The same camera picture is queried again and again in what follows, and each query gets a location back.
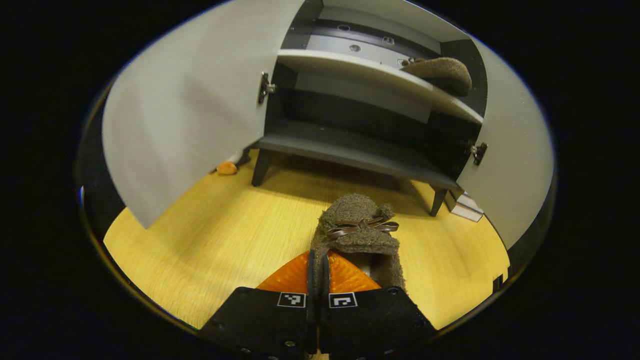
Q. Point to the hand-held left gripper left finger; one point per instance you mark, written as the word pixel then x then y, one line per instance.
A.
pixel 311 300

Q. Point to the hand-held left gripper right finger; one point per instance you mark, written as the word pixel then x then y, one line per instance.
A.
pixel 370 320

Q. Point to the brown fuzzy shoe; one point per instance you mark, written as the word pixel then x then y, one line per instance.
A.
pixel 442 72
pixel 355 210

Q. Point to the grey white shoe cabinet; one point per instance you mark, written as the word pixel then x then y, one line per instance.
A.
pixel 350 150

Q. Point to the white cabinet door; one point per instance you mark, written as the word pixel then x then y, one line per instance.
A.
pixel 515 150
pixel 190 100

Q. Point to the thin book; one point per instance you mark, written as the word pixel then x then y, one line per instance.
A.
pixel 462 214

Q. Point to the small orange toy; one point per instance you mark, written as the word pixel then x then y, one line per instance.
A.
pixel 226 168

